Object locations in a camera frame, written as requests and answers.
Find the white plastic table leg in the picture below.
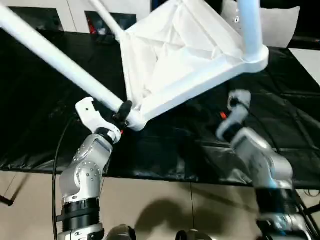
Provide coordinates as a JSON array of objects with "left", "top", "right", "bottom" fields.
[
  {"left": 0, "top": 4, "right": 132, "bottom": 121},
  {"left": 237, "top": 0, "right": 265, "bottom": 60},
  {"left": 87, "top": 0, "right": 126, "bottom": 43}
]

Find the white plastic table top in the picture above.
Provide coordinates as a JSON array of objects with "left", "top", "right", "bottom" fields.
[{"left": 120, "top": 0, "right": 270, "bottom": 132}]

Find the white sheet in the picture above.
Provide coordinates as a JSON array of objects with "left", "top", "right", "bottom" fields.
[{"left": 290, "top": 48, "right": 320, "bottom": 86}]

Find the white glass-door sideboard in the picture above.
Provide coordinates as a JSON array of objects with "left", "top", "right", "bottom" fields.
[{"left": 0, "top": 0, "right": 153, "bottom": 35}]

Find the grey cushion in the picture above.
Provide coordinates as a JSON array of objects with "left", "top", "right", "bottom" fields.
[{"left": 220, "top": 0, "right": 301, "bottom": 50}]

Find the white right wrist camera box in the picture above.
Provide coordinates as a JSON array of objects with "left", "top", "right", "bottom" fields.
[{"left": 220, "top": 90, "right": 252, "bottom": 133}]

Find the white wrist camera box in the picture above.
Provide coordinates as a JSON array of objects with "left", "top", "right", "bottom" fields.
[
  {"left": 75, "top": 97, "right": 123, "bottom": 145},
  {"left": 220, "top": 90, "right": 252, "bottom": 133}
]

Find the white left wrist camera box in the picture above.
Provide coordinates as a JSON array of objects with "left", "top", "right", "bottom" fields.
[{"left": 75, "top": 97, "right": 123, "bottom": 145}]

